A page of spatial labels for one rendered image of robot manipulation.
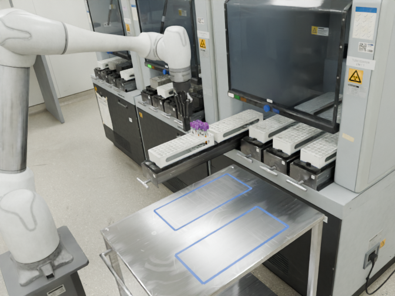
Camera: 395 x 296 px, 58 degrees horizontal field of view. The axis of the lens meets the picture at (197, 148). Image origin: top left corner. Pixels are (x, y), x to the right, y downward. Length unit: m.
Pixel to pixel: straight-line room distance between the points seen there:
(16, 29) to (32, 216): 0.57
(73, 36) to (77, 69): 3.86
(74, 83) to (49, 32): 3.92
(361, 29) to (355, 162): 0.47
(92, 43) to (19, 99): 0.32
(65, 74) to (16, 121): 3.69
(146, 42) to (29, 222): 0.81
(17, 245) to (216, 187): 0.70
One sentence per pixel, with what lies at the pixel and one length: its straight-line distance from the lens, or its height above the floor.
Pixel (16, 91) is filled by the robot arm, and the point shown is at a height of 1.26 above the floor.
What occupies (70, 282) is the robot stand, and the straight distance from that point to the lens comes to 1.44.
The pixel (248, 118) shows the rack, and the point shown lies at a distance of 1.80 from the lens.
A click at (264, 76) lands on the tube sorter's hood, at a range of 1.60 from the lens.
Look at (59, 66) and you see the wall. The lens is 5.00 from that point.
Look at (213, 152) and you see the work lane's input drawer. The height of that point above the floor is 0.79.
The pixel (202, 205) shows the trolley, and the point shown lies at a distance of 1.29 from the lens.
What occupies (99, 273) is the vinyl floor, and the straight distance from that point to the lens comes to 2.32.
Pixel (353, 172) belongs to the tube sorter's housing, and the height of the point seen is 0.83.
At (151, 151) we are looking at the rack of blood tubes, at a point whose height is 0.86.
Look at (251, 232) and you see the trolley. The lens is 1.17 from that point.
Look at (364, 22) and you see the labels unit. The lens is 1.29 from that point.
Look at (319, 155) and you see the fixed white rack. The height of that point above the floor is 0.86.
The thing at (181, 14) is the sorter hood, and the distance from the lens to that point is 2.00.
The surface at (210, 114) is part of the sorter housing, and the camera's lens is 2.02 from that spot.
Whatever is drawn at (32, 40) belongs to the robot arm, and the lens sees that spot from 1.17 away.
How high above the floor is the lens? 1.61
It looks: 29 degrees down
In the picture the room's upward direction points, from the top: 6 degrees counter-clockwise
